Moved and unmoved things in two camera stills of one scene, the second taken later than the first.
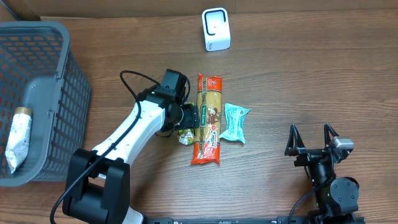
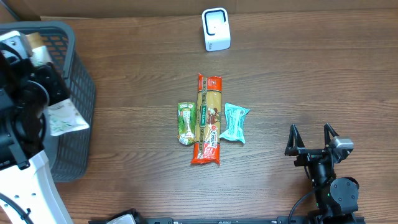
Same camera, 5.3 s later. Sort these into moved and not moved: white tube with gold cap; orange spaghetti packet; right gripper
Moved: white tube with gold cap
Not moved: orange spaghetti packet; right gripper
